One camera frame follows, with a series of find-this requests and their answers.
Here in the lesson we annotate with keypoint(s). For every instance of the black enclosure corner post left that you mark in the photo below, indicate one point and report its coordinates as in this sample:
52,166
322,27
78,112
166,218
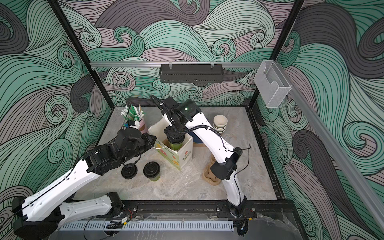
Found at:
83,56

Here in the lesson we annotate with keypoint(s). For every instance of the pink straw holder cup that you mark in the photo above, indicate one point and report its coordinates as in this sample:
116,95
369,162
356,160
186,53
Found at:
142,126

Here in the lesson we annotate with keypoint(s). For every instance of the white paper takeout bag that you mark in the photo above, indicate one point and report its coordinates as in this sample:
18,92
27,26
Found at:
177,158

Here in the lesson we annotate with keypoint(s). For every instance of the stack of paper cups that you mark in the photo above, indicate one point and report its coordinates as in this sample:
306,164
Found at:
220,123

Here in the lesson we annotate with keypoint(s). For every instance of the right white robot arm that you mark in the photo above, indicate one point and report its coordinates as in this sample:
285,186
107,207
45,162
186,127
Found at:
186,118

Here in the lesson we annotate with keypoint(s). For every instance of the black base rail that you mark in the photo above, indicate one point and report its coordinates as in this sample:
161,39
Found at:
219,207

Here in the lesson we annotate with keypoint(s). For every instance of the black coffee cup lid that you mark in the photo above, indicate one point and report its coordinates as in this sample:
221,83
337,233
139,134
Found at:
129,171

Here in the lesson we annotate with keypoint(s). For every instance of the clear acrylic wall holder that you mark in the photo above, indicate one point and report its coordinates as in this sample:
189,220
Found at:
273,83

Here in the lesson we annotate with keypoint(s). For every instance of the brown pulp cup carrier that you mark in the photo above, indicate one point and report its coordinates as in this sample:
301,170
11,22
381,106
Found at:
208,175

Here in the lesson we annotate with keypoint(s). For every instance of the grey aluminium rail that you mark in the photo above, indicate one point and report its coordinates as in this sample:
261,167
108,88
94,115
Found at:
137,64

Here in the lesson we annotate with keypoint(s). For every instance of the dark blue napkin stack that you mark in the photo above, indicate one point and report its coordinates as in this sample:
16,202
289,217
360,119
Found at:
196,139

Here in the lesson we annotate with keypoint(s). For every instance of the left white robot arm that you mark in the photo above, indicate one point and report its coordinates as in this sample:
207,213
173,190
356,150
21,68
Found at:
43,213

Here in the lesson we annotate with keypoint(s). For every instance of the black enclosure corner post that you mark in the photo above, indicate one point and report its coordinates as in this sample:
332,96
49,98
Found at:
287,27
83,56

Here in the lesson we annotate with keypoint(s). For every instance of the green paper coffee cup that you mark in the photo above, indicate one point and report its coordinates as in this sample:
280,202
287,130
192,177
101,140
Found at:
176,146

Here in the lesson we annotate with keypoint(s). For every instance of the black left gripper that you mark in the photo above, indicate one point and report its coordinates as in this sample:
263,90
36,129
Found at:
146,138

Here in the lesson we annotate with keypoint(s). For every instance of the black enclosure corner post right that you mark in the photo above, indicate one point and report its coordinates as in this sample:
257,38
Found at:
287,27

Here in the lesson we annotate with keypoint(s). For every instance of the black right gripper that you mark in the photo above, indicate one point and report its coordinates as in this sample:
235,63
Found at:
171,132

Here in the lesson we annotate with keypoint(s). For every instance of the black wall-mounted tray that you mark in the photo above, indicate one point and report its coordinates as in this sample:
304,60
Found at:
191,74

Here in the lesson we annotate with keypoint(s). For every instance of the bundle of wrapped straws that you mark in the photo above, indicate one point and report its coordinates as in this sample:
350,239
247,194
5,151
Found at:
133,113

